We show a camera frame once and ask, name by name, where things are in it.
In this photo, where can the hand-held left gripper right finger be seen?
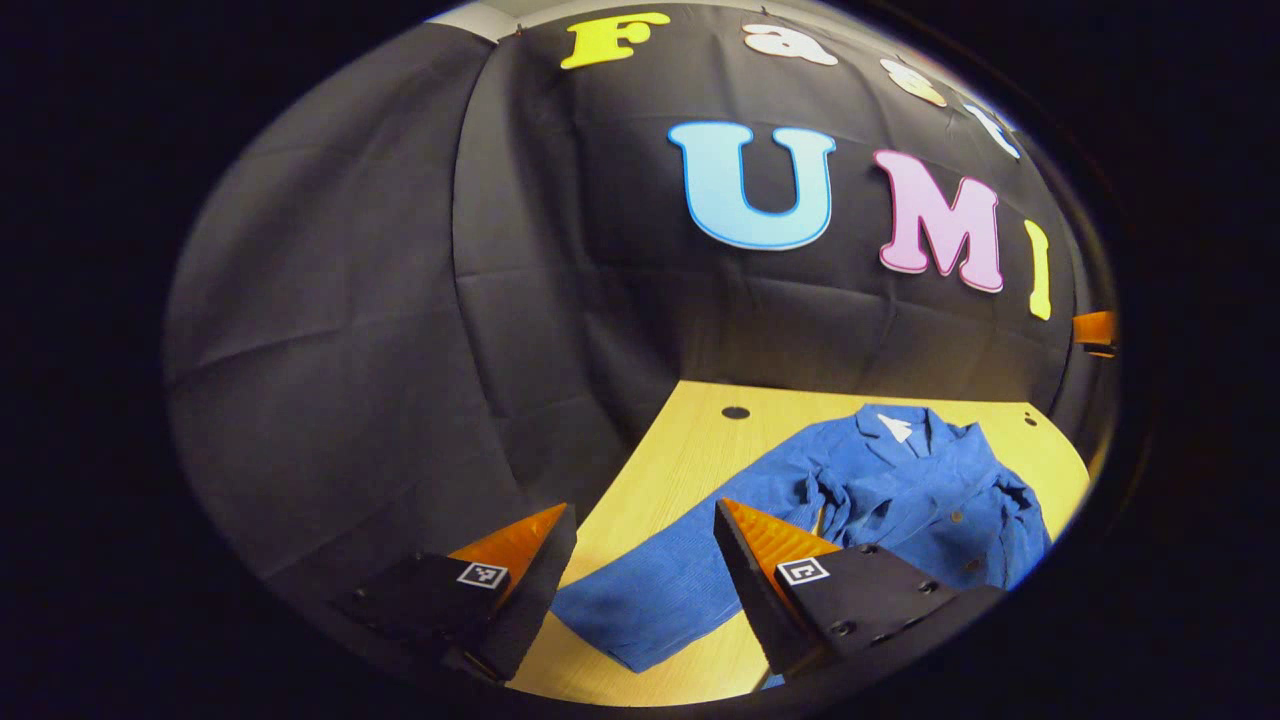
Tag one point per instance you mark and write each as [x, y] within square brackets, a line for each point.
[755, 590]

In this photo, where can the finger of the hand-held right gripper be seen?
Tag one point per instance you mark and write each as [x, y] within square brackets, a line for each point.
[1095, 328]

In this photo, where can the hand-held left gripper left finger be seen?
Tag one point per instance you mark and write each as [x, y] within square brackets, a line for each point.
[535, 600]

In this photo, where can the black backdrop cloth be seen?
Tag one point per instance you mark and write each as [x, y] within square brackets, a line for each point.
[400, 300]

